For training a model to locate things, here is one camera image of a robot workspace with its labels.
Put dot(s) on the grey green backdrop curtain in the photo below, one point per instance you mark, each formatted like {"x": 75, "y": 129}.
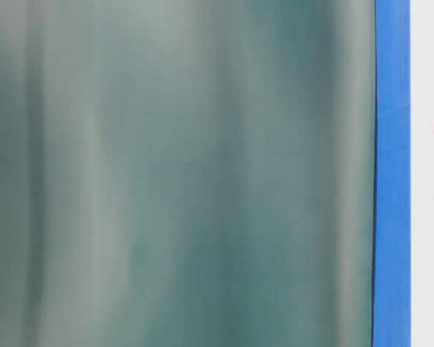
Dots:
{"x": 186, "y": 173}

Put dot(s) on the blue table cloth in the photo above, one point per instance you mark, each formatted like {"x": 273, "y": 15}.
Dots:
{"x": 392, "y": 241}

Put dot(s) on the large white foam board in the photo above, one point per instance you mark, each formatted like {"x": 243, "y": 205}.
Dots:
{"x": 422, "y": 172}

